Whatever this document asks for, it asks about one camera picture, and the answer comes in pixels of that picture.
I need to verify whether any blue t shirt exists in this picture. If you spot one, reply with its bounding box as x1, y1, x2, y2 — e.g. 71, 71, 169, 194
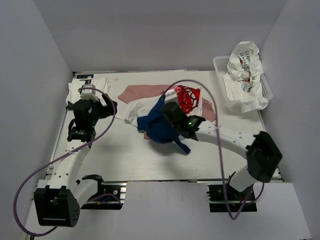
136, 97, 191, 155

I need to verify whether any white red print t shirt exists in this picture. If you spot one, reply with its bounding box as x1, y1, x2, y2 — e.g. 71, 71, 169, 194
123, 84, 204, 126

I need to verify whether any pink t shirt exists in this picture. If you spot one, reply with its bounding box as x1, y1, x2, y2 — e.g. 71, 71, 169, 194
117, 84, 217, 122

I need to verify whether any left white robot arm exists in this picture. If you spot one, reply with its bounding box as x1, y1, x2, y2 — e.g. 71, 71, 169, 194
33, 98, 118, 227

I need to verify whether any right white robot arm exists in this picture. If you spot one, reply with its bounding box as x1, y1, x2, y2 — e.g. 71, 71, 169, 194
161, 102, 283, 200

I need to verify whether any folded white t shirt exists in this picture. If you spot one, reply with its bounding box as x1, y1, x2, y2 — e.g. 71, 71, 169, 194
65, 77, 111, 110

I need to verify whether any white text t shirt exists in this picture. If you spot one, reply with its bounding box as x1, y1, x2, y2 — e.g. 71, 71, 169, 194
222, 41, 269, 113

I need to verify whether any white plastic basket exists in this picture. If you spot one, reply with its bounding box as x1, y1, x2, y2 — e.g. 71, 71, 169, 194
212, 55, 273, 108

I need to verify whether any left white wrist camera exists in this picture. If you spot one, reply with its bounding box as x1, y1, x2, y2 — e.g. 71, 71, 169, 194
79, 84, 99, 102

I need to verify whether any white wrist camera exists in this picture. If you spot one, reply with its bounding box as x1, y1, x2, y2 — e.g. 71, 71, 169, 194
79, 84, 99, 102
164, 89, 179, 104

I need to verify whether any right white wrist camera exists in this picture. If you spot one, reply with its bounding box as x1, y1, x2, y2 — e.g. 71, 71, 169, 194
164, 89, 179, 104

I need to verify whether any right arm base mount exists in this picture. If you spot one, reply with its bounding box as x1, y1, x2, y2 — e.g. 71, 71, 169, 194
206, 184, 258, 213

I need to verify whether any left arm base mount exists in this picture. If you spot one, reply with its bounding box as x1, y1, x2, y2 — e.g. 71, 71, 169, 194
81, 182, 127, 211

